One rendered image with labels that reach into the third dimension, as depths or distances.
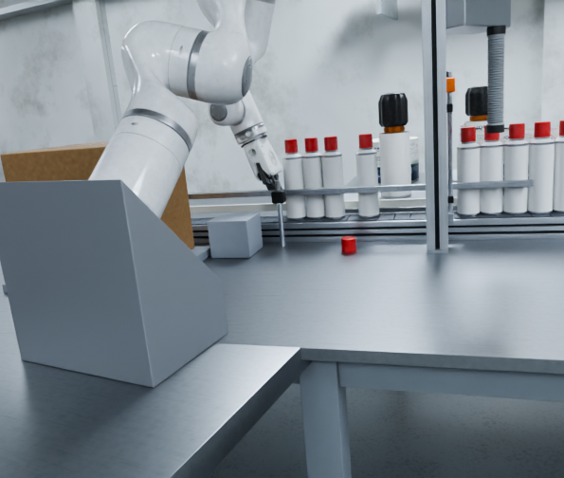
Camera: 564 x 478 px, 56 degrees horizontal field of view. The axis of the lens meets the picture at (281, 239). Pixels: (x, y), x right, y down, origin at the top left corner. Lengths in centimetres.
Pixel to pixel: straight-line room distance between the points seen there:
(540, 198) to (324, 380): 72
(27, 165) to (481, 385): 95
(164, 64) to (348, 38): 370
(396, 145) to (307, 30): 325
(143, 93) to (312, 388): 53
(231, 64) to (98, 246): 40
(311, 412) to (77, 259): 41
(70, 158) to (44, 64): 555
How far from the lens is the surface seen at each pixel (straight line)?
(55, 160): 118
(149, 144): 84
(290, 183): 136
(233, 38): 97
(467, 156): 130
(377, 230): 132
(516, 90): 432
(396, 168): 158
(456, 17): 116
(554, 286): 102
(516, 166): 132
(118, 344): 74
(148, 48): 97
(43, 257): 79
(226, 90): 95
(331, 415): 86
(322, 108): 467
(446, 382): 82
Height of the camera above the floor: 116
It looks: 14 degrees down
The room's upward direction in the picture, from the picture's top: 5 degrees counter-clockwise
